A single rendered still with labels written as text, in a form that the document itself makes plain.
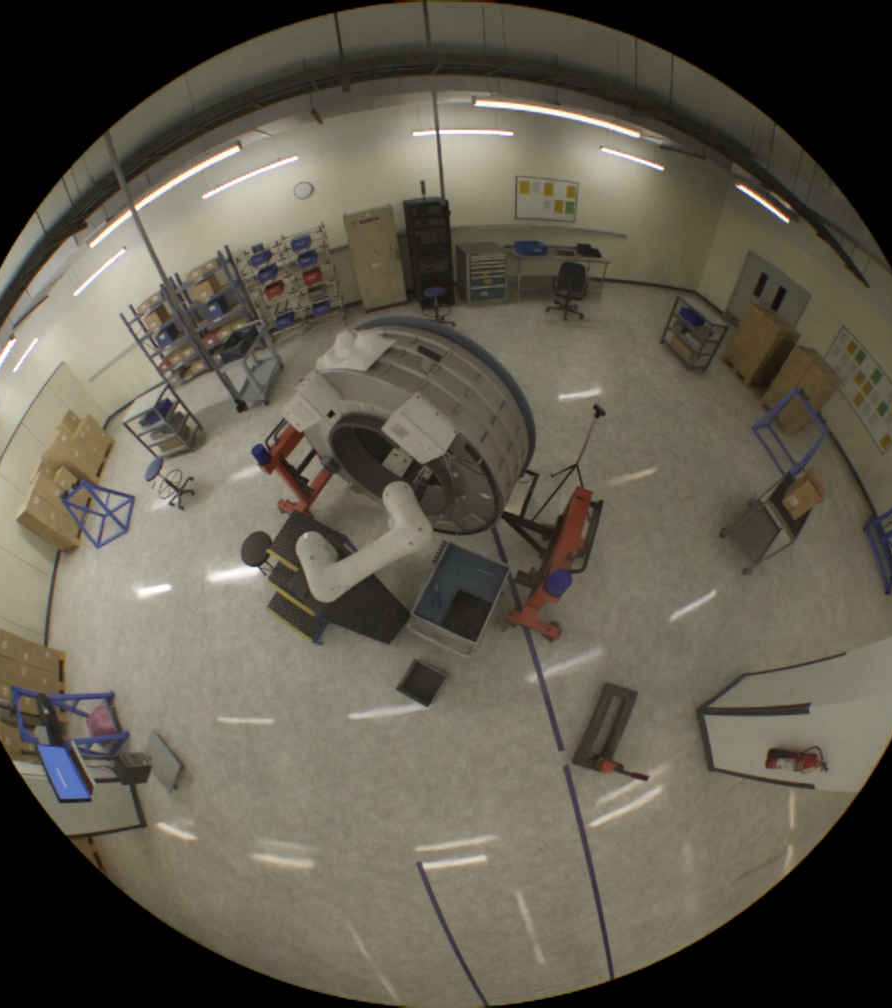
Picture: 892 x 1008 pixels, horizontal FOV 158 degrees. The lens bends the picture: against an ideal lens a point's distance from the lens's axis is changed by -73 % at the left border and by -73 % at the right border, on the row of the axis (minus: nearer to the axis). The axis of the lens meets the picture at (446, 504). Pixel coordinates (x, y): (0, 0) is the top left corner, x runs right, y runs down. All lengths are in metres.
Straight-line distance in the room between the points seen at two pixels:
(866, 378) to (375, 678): 9.66
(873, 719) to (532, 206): 7.72
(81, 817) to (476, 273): 9.20
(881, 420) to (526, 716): 8.51
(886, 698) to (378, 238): 7.16
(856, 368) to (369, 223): 9.68
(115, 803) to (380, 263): 8.54
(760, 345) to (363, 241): 6.98
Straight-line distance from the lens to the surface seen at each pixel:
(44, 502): 7.26
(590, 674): 2.84
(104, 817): 5.07
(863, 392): 8.85
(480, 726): 2.70
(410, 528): 1.10
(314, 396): 1.57
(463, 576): 2.08
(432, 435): 1.28
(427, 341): 1.59
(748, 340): 7.04
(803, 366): 6.53
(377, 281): 6.11
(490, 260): 5.96
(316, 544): 1.28
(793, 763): 2.73
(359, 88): 3.96
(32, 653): 6.86
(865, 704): 2.39
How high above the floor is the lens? 2.66
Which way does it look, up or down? 60 degrees down
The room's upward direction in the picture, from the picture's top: 7 degrees counter-clockwise
